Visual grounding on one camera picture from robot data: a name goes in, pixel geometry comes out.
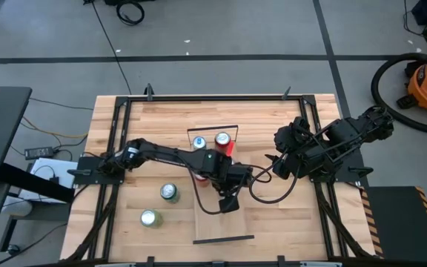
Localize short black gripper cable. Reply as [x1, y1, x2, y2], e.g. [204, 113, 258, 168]
[248, 163, 273, 185]

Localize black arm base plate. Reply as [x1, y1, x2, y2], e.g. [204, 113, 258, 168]
[73, 154, 126, 185]
[309, 148, 371, 183]

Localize yellow floor cable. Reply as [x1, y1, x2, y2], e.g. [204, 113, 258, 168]
[21, 116, 89, 139]

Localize dark green beverage can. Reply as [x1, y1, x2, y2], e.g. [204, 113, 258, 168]
[159, 182, 181, 205]

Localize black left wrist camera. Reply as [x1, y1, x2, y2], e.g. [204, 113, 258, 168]
[218, 195, 241, 214]

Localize white box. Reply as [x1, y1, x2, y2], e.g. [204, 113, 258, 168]
[18, 157, 79, 205]

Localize silver slim can blue tab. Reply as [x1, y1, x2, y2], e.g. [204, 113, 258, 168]
[192, 135, 208, 151]

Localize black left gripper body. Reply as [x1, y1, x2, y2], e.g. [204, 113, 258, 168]
[215, 162, 254, 197]

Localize long black arm cable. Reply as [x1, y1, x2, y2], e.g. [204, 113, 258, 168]
[185, 159, 224, 216]

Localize black power adapter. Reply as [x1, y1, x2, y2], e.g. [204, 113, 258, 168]
[24, 146, 55, 161]

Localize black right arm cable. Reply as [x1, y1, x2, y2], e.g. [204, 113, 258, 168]
[248, 157, 300, 205]

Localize black clamp handle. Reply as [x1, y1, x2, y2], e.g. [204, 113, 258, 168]
[67, 168, 93, 177]
[348, 166, 374, 177]

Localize long black floor cable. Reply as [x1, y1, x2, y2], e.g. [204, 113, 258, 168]
[83, 0, 133, 96]

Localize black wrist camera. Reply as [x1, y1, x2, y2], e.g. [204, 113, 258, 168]
[218, 195, 241, 214]
[271, 162, 291, 181]

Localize black desk beam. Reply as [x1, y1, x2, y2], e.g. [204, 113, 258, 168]
[0, 162, 76, 204]

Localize wooden shelf black metal ends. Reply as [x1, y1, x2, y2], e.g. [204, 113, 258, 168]
[186, 125, 256, 245]

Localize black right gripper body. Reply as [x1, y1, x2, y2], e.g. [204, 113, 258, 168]
[282, 116, 313, 168]

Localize dark red beverage can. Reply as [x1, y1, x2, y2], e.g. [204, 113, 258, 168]
[213, 131, 233, 156]

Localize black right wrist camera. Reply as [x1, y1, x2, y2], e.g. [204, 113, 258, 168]
[271, 162, 291, 181]

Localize light green beverage can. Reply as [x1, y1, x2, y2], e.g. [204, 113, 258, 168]
[139, 208, 165, 228]

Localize black hazard-striped mat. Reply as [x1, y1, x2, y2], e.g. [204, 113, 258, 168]
[360, 185, 427, 265]

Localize coiled black cable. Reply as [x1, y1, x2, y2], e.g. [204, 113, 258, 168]
[115, 0, 146, 27]

